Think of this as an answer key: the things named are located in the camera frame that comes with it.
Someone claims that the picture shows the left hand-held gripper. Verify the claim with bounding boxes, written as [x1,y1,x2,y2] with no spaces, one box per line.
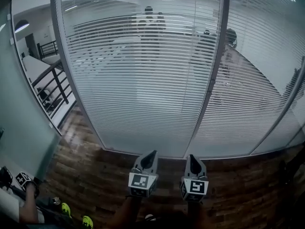
[128,150,159,198]

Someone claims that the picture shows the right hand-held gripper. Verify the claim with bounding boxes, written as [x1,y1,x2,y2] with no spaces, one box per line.
[180,154,209,203]

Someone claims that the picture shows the another person's forearm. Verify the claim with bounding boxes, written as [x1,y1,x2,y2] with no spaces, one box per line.
[18,182,40,224]

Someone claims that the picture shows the person's right forearm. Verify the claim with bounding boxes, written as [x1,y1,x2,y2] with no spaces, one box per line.
[187,200,212,229]

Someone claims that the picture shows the person's left forearm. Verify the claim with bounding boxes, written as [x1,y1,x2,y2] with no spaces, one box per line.
[111,196,143,229]

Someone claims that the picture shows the person's dark trousers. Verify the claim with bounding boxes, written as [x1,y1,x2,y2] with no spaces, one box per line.
[133,219,191,229]

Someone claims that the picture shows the neon yellow shoe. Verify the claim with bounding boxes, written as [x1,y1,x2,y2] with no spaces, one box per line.
[61,202,72,219]
[82,215,94,229]

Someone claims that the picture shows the black stair railing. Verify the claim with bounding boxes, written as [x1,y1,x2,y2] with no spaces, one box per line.
[30,60,77,128]

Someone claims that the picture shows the black office chair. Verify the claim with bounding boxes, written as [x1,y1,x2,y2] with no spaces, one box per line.
[37,87,62,112]

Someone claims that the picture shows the frosted glass door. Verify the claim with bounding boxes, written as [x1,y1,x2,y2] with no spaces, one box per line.
[0,0,62,183]

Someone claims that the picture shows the black landing railing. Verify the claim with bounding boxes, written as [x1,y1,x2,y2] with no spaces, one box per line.
[37,41,59,58]

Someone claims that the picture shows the dark dome pendant lamp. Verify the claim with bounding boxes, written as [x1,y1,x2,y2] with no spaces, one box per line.
[14,20,31,33]

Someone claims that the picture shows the white low wall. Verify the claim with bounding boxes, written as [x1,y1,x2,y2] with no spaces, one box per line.
[21,55,64,85]

